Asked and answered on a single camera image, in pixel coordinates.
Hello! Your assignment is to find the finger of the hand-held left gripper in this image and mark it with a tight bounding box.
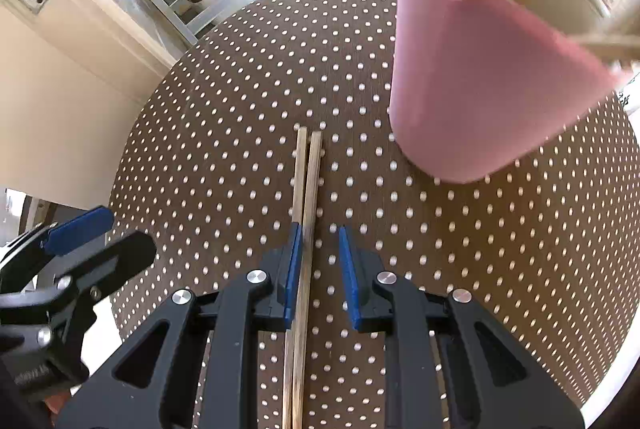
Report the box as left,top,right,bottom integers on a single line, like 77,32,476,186
0,207,115,283
45,230,157,346

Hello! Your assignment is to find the cream door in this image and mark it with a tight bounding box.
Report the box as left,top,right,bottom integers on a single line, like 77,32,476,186
0,0,197,210

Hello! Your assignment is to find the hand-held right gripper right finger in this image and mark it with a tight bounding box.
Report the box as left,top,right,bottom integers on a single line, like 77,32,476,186
338,226,586,429

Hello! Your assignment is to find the pink cup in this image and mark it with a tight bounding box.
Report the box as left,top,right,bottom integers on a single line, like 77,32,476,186
387,0,632,184

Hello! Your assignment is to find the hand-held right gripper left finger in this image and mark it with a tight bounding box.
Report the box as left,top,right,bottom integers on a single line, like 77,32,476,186
55,221,304,429

